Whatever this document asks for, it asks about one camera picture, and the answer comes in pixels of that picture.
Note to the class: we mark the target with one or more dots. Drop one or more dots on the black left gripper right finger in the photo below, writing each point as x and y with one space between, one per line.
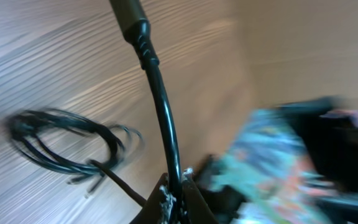
195 207

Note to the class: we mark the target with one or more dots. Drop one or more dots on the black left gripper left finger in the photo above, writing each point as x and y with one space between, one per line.
151 212

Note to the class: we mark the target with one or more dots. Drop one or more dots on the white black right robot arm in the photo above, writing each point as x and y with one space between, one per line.
294 163

